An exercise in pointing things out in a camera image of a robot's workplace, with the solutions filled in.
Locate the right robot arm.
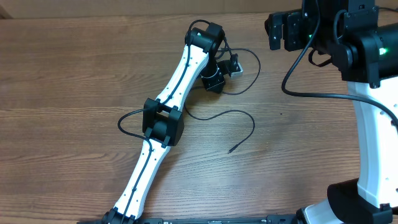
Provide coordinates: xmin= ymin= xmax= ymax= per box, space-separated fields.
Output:
xmin=264 ymin=0 xmax=397 ymax=223

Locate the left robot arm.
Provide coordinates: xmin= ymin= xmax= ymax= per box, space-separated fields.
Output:
xmin=102 ymin=22 xmax=225 ymax=224

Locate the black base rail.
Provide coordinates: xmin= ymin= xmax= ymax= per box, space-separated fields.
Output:
xmin=77 ymin=214 xmax=354 ymax=224

